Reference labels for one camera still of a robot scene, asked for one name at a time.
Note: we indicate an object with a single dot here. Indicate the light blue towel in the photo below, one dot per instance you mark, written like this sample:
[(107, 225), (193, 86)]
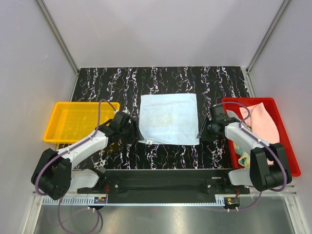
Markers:
[(170, 119)]

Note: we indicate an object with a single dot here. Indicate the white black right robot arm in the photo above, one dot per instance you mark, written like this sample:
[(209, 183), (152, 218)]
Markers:
[(269, 168)]

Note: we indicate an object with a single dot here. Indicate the red plastic tray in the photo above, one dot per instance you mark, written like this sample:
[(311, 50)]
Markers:
[(271, 107)]

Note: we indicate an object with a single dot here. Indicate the connector box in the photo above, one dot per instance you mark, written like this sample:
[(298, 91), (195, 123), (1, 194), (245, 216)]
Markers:
[(233, 201), (100, 200)]

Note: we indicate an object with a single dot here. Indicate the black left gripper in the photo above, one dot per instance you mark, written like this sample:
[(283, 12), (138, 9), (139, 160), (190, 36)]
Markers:
[(135, 134)]

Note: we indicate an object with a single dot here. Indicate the green yellow towel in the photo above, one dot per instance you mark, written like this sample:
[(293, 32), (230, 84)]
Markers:
[(244, 158)]

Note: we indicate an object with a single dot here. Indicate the black mounting base plate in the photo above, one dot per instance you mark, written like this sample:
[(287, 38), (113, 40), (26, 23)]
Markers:
[(169, 173)]

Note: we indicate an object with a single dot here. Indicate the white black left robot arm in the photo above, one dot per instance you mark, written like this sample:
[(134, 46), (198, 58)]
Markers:
[(55, 172)]

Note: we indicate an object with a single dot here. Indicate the pink towel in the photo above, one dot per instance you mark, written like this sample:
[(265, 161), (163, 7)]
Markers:
[(261, 123)]

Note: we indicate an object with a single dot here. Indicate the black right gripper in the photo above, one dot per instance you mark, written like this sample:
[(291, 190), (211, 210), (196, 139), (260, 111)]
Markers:
[(200, 134)]

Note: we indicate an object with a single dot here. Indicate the yellow plastic tray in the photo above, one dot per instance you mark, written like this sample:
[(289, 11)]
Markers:
[(72, 121)]

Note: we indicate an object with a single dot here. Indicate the right connector box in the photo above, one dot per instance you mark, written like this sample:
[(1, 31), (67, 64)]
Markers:
[(233, 201)]

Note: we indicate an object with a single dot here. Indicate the white cable duct strip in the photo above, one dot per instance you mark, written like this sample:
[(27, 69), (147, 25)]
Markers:
[(113, 200)]

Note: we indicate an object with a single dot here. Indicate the left connector box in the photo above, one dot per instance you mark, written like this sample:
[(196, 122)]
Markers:
[(100, 200)]

